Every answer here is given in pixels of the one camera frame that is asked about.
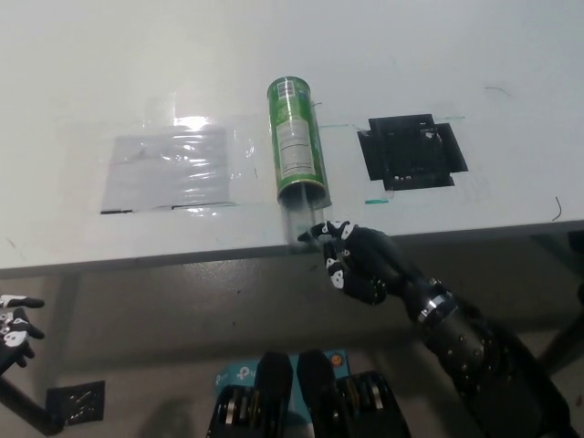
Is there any black tape square patch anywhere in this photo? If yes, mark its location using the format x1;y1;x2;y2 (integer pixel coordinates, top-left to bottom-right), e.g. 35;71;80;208
357;113;470;192

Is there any clear plastic chips tray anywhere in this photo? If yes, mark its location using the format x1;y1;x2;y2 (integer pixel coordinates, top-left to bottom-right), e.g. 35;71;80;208
278;182;329;255

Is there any grey paper sheet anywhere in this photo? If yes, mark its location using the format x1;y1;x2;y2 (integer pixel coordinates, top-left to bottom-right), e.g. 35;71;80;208
100;127;229;214

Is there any black floor tape patch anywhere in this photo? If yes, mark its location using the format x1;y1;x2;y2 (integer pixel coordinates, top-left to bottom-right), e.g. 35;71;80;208
47;381;107;428

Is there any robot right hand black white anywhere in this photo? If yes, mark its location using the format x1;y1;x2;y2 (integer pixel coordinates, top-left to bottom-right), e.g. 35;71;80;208
297;220;446;318

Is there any robot left hand black white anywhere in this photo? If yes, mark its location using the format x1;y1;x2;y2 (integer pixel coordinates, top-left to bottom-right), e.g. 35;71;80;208
0;294;47;370

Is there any robot body black teal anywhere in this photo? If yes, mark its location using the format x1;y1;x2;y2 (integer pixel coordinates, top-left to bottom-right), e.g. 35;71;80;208
207;349;410;438

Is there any green chips can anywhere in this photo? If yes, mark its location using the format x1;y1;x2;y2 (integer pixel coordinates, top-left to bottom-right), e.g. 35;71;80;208
266;76;330;206

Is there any clear plastic film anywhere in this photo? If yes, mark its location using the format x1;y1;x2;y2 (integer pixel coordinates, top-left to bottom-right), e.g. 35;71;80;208
58;93;271;219

